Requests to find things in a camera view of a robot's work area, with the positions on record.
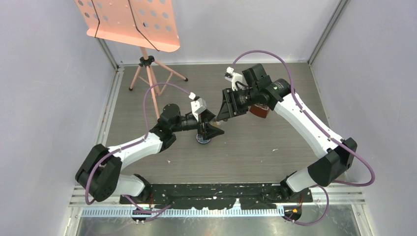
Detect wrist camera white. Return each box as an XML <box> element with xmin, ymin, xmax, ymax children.
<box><xmin>189</xmin><ymin>92</ymin><xmax>207</xmax><ymax>122</ymax></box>
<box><xmin>225</xmin><ymin>67</ymin><xmax>244</xmax><ymax>91</ymax></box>

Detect clear pill bottle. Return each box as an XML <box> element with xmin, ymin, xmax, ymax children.
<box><xmin>210</xmin><ymin>119</ymin><xmax>225</xmax><ymax>128</ymax></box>

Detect purple cable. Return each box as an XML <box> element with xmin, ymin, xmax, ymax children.
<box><xmin>85</xmin><ymin>82</ymin><xmax>196</xmax><ymax>224</ymax></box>
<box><xmin>232</xmin><ymin>50</ymin><xmax>376</xmax><ymax>226</ymax></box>

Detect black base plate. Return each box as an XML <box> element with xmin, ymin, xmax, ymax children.
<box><xmin>119</xmin><ymin>183</ymin><xmax>313</xmax><ymax>210</ymax></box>

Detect blue round pill box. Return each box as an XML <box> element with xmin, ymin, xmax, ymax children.
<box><xmin>196</xmin><ymin>134</ymin><xmax>211</xmax><ymax>145</ymax></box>

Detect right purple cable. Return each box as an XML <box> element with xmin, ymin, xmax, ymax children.
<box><xmin>232</xmin><ymin>50</ymin><xmax>376</xmax><ymax>226</ymax></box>

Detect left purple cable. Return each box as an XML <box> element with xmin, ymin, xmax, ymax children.
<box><xmin>85</xmin><ymin>82</ymin><xmax>196</xmax><ymax>224</ymax></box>

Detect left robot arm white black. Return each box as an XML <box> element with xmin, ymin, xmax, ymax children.
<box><xmin>75</xmin><ymin>104</ymin><xmax>224</xmax><ymax>204</ymax></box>

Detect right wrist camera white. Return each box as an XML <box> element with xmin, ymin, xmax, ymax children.
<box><xmin>225</xmin><ymin>67</ymin><xmax>244</xmax><ymax>91</ymax></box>

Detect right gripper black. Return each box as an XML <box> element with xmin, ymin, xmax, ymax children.
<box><xmin>217</xmin><ymin>87</ymin><xmax>259</xmax><ymax>121</ymax></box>

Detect pink music stand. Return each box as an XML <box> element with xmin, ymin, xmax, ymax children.
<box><xmin>75</xmin><ymin>0</ymin><xmax>188</xmax><ymax>116</ymax></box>

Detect aluminium rail frame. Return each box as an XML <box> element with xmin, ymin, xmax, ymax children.
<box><xmin>85</xmin><ymin>65</ymin><xmax>125</xmax><ymax>186</ymax></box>

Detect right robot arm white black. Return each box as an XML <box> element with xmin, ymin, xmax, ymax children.
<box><xmin>217</xmin><ymin>63</ymin><xmax>357</xmax><ymax>202</ymax></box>

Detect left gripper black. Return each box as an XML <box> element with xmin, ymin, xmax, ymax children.
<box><xmin>171</xmin><ymin>110</ymin><xmax>224</xmax><ymax>140</ymax></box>

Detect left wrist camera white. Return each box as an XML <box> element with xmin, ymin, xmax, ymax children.
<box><xmin>189</xmin><ymin>92</ymin><xmax>207</xmax><ymax>122</ymax></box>

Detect brown wooden metronome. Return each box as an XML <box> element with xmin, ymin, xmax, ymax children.
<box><xmin>249</xmin><ymin>104</ymin><xmax>270</xmax><ymax>118</ymax></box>

